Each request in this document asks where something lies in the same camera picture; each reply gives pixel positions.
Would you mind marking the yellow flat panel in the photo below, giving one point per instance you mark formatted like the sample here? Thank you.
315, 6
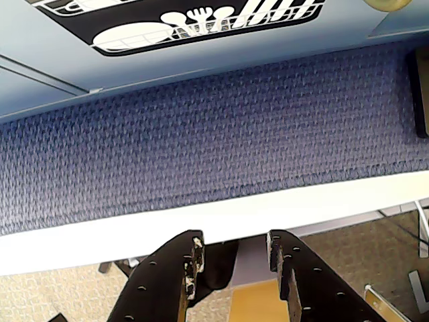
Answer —
254, 302

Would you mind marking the blue toy kitchen body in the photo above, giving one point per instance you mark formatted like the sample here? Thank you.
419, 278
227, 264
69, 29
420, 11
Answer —
50, 104

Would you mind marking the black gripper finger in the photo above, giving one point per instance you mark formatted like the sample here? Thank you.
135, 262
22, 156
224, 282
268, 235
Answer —
311, 285
154, 281

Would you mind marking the dishwasher door with dish sticker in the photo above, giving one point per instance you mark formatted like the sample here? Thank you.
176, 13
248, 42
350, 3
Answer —
50, 33

